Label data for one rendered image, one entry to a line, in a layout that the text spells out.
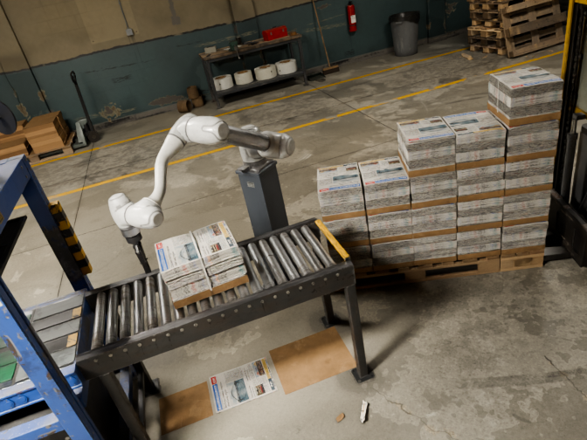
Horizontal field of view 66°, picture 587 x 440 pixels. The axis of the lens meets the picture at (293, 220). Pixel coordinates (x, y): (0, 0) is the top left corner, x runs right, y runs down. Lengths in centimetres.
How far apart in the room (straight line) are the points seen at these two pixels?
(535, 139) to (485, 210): 53
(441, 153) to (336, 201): 70
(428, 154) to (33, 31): 752
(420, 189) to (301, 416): 153
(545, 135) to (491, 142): 31
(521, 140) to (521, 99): 25
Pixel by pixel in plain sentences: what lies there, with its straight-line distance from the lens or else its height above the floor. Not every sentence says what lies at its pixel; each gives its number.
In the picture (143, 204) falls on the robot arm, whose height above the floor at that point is 132.
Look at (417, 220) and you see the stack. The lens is 310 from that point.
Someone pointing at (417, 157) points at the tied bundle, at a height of 96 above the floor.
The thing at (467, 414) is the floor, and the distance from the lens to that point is 267.
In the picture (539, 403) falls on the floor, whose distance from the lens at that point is 277.
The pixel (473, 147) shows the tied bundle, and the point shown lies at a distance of 297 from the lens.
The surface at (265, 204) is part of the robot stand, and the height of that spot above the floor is 76.
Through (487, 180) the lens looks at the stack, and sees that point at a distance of 310.
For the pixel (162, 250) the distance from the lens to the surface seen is 232.
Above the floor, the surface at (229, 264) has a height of 95.
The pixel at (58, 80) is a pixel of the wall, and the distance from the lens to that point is 928.
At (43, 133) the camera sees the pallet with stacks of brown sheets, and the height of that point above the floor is 43.
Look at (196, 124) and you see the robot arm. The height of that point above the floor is 152.
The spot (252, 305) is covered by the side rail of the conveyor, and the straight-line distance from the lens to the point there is 220.
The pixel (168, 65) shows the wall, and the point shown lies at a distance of 916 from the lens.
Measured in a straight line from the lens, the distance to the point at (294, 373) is 290.
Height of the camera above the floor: 215
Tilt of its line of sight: 30 degrees down
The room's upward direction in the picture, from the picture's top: 12 degrees counter-clockwise
